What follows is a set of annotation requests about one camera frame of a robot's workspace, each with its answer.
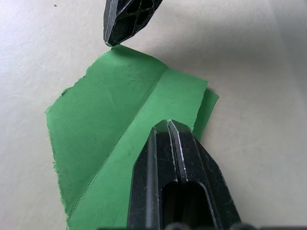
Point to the green paper sheet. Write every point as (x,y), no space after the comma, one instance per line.
(100,115)

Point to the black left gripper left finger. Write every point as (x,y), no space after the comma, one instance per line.
(144,182)

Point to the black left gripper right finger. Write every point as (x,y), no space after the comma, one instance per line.
(206,172)

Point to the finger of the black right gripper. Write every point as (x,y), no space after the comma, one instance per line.
(124,21)

